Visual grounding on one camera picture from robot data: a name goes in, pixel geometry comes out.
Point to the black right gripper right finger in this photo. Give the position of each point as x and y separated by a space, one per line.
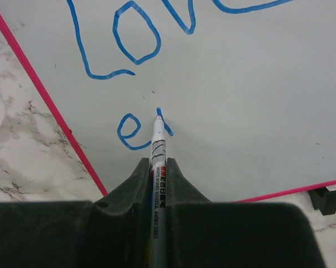
202 233

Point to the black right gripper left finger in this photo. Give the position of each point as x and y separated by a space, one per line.
110 232

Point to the blue white marker pen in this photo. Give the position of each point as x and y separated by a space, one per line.
157 240

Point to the pink framed whiteboard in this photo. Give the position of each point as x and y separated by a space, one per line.
247 89

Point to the black front left board stand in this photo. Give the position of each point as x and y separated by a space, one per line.
323 200

